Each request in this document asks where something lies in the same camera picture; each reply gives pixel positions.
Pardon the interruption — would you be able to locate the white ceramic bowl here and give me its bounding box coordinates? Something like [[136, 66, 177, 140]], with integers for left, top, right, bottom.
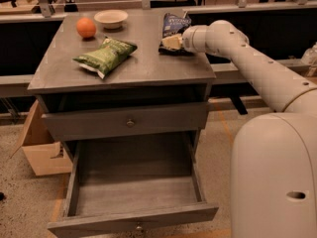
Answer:
[[94, 10, 128, 30]]

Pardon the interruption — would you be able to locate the brown cardboard box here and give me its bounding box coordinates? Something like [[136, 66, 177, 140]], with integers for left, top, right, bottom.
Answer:
[[13, 100, 72, 176]]

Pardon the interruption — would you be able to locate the closed grey upper drawer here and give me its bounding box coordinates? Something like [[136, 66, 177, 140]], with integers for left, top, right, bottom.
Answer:
[[42, 102, 208, 141]]

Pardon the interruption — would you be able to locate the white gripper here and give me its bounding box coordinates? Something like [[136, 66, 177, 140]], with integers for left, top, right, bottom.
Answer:
[[161, 25, 207, 53]]

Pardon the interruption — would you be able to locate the blue chip bag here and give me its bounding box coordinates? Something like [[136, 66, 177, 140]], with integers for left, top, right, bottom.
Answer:
[[158, 13, 191, 56]]

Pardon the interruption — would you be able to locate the grey wooden drawer cabinet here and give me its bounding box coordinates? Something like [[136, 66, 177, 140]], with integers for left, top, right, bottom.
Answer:
[[29, 10, 215, 155]]

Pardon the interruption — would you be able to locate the orange fruit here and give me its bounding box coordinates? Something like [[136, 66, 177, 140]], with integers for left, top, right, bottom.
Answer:
[[76, 18, 96, 38]]

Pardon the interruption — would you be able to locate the open grey bottom drawer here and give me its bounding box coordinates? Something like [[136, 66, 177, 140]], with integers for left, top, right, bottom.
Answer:
[[48, 132, 218, 238]]

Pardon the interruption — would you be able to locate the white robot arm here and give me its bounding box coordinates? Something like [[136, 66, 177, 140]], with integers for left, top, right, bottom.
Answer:
[[162, 20, 317, 238]]

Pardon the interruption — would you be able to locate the green chip bag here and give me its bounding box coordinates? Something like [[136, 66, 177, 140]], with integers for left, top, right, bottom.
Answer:
[[73, 37, 138, 78]]

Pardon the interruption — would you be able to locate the grey metal railing ledge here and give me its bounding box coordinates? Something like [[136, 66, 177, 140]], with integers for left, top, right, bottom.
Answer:
[[0, 59, 317, 98]]

